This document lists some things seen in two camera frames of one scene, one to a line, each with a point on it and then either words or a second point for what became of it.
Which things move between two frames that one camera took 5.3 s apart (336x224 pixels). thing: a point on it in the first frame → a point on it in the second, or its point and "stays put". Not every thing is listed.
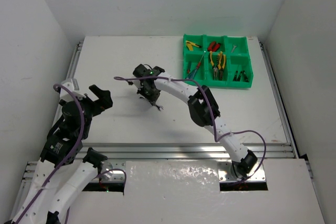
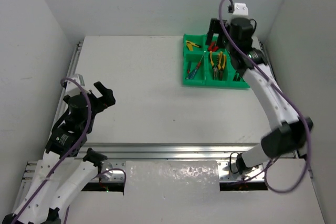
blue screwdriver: [189, 67] stays put
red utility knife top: [210, 48] stays put
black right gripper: [154, 98] → [215, 24]
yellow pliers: [220, 68] stays put
